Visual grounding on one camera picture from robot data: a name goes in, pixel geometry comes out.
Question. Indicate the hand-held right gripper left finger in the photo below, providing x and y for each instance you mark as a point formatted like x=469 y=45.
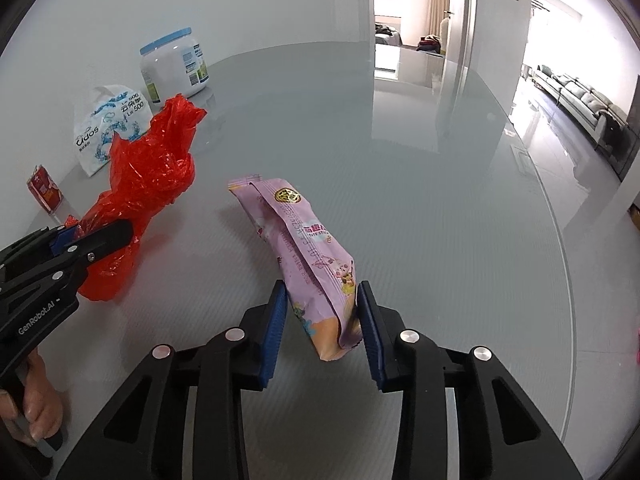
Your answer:
x=272 y=330

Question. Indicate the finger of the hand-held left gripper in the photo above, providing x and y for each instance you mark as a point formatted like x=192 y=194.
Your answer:
x=107 y=240
x=62 y=241

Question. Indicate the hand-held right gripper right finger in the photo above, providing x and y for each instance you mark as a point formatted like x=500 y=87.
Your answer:
x=372 y=340

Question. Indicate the red plastic bag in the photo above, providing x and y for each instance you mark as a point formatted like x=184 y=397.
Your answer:
x=145 y=170

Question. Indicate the purple snack packet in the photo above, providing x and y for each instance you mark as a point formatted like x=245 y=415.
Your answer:
x=305 y=240

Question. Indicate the person's left hand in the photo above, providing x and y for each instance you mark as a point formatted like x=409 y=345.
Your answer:
x=42 y=405

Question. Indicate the small red box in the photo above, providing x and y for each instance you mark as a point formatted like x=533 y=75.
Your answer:
x=45 y=187

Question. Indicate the white blue tissue pack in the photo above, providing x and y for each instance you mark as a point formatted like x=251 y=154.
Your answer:
x=107 y=120

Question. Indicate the white jar with blue lid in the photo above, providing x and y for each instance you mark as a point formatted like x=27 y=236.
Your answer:
x=170 y=70

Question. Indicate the grey sofa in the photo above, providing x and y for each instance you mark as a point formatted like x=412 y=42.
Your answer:
x=575 y=95

